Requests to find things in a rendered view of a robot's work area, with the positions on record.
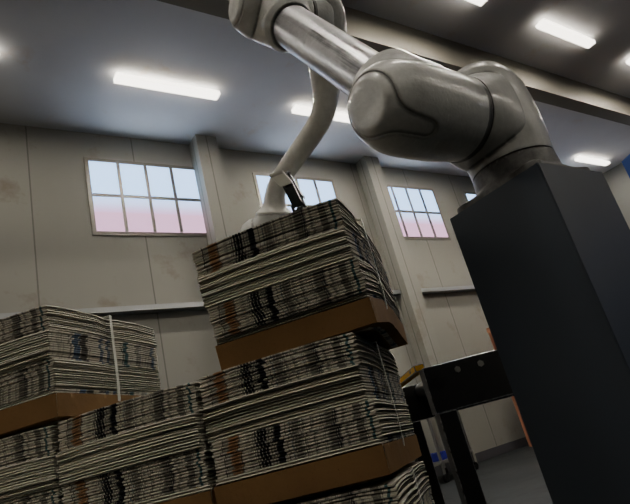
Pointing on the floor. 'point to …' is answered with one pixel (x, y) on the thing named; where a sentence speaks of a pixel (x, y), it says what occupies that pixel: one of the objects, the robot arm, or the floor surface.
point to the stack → (219, 434)
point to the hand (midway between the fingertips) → (284, 202)
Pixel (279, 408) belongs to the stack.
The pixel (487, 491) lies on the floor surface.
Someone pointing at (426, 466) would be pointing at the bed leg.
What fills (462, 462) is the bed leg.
